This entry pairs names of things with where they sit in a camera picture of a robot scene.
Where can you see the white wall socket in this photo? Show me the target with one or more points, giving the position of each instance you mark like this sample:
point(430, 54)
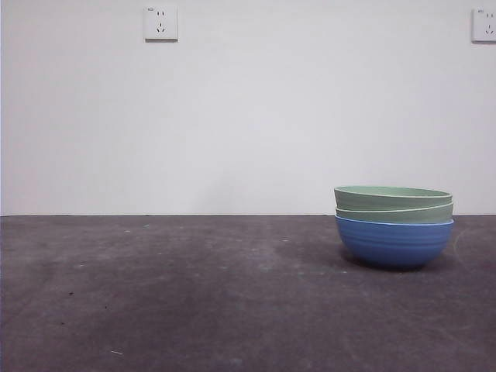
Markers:
point(161, 23)
point(484, 25)

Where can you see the blue ribbed bowl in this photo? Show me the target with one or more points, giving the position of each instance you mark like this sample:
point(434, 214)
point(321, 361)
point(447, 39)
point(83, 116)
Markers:
point(393, 246)

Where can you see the green ribbed bowl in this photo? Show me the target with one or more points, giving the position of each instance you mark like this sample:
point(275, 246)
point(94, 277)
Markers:
point(387, 199)
point(395, 217)

